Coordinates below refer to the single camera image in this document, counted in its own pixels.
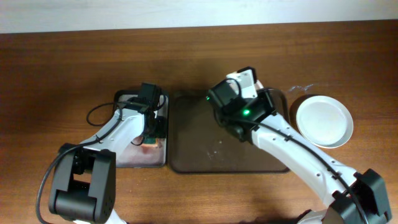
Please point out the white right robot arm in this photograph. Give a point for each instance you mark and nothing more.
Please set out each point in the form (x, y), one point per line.
(349, 197)

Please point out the orange green scrub sponge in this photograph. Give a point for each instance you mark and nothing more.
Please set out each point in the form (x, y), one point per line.
(150, 142)

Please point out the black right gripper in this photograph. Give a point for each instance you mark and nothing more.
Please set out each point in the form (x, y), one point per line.
(264, 95)

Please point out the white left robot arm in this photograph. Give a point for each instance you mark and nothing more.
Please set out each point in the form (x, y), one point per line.
(84, 175)

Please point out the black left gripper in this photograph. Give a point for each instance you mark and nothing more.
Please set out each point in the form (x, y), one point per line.
(161, 129)

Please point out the small black metal tray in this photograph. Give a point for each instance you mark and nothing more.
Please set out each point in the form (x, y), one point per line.
(136, 156)

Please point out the white plate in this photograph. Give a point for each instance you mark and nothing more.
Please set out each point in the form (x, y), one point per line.
(324, 121)

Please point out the large brown serving tray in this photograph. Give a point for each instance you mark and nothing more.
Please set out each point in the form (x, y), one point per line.
(197, 145)

